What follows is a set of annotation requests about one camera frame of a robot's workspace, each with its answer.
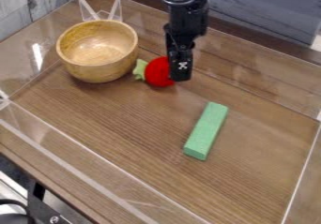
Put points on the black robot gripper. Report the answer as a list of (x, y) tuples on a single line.
[(187, 24)]

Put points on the red plush strawberry toy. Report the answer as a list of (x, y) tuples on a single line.
[(154, 72)]

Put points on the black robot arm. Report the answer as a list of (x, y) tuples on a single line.
[(186, 26)]

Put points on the light wooden bowl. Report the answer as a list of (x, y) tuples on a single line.
[(98, 50)]

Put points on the green rectangular foam block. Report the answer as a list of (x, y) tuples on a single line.
[(206, 129)]

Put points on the clear acrylic corner bracket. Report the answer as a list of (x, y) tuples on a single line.
[(92, 15)]

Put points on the clear acrylic tray wall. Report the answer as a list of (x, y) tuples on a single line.
[(103, 143)]

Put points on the black metal table frame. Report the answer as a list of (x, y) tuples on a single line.
[(47, 208)]

